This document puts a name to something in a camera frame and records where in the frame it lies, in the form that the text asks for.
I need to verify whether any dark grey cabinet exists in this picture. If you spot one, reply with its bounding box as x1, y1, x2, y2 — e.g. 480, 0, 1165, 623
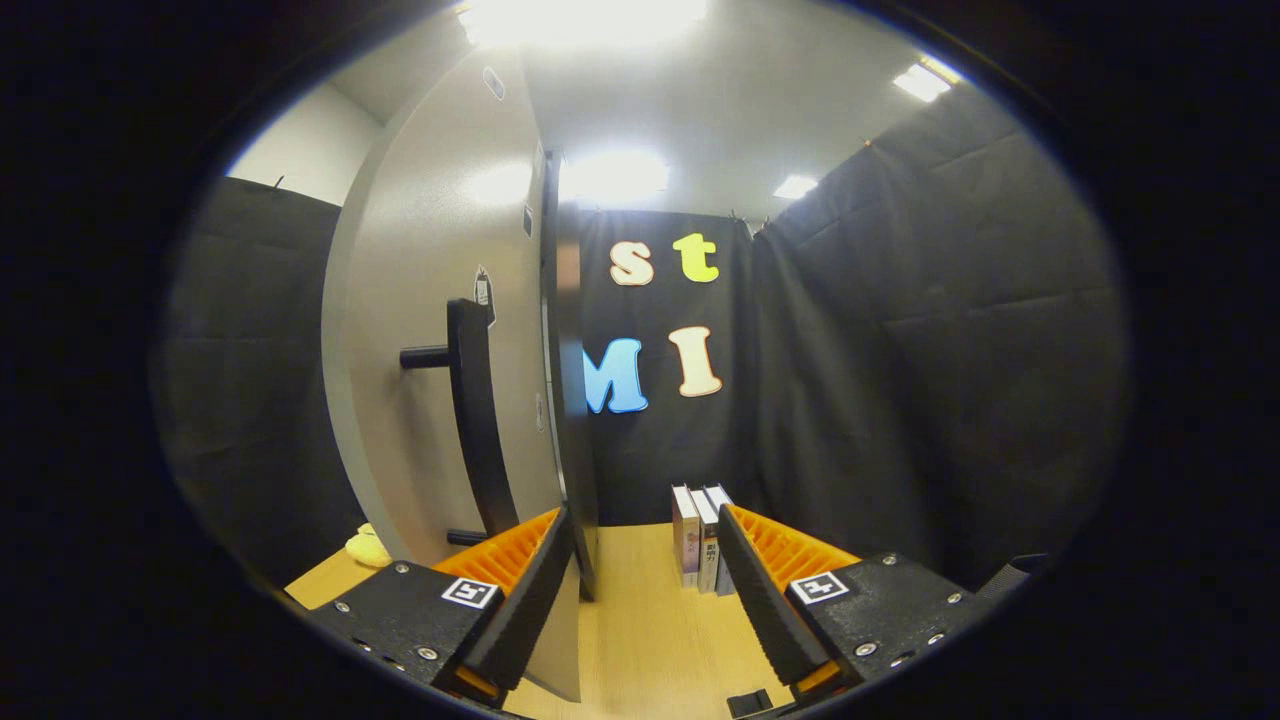
543, 150, 603, 603

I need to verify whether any bright ceiling light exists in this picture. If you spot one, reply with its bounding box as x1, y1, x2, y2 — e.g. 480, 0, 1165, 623
558, 150, 671, 208

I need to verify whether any large ceiling light panel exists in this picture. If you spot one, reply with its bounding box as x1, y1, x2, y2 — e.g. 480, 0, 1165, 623
455, 0, 709, 53

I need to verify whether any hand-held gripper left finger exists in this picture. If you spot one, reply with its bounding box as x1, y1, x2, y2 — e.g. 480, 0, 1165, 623
305, 505, 579, 711

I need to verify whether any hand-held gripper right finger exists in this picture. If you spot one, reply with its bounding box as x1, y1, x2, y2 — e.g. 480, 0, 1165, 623
716, 503, 1001, 706

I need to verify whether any long ceiling light strip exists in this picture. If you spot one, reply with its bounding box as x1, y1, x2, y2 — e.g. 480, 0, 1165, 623
892, 58, 963, 103

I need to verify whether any yellow plush toy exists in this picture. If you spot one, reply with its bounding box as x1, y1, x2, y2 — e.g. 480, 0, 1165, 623
345, 522, 394, 569

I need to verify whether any white book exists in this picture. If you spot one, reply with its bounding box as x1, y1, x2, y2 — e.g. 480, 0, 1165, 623
690, 488, 721, 594
704, 484, 739, 597
671, 484, 701, 589

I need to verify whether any black door handle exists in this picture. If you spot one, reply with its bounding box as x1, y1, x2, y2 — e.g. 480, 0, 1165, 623
400, 298, 521, 547

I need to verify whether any beige cabinet door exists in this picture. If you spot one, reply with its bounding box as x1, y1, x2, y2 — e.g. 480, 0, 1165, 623
320, 45, 583, 703

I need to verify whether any black backdrop cloth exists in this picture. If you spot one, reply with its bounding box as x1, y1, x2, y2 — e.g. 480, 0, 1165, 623
155, 85, 1131, 591

